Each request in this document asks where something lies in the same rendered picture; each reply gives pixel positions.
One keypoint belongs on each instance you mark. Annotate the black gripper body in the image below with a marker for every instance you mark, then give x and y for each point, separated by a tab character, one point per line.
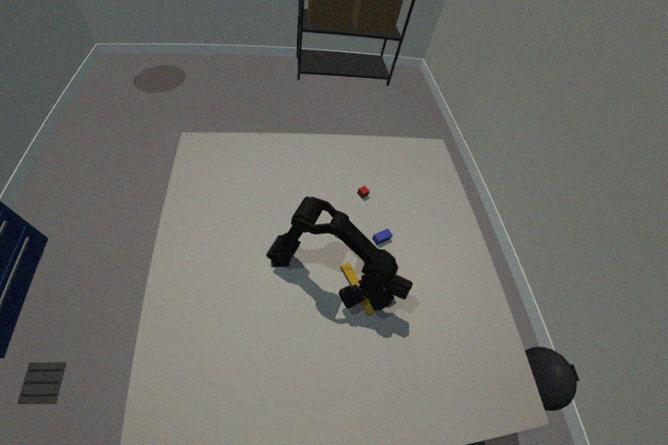
351	297

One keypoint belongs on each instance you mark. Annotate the yellow bar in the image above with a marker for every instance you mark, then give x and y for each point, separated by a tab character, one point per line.
353	280

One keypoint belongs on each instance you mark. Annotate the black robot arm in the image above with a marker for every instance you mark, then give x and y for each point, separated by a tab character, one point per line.
380	267

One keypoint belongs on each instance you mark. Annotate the blue rectangular block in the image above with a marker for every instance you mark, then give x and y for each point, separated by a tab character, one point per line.
382	236

